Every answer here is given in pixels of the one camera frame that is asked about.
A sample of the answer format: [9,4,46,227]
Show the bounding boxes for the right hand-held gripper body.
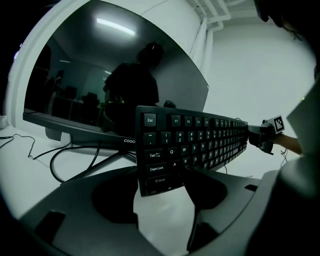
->
[257,114,287,156]

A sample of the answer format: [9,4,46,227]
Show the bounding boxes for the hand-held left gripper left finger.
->
[19,166,165,256]

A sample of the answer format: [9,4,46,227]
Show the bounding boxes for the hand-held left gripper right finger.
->
[183,164,263,252]

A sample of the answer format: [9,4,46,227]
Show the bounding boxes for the black keyboard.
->
[134,105,250,198]

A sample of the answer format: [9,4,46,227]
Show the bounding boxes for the person's right forearm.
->
[273,134,304,155]

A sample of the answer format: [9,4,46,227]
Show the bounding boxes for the monitor stand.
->
[44,126,138,185]

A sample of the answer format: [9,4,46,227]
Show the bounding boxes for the black computer monitor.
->
[22,0,210,151]

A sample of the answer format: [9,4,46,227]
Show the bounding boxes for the black keyboard cable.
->
[223,165,254,179]

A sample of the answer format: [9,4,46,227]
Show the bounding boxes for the thick black cable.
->
[33,141,101,184]

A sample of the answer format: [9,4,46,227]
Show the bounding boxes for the thin black cable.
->
[0,133,36,160]

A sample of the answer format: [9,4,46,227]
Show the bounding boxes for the white wall pipes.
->
[190,16,232,66]

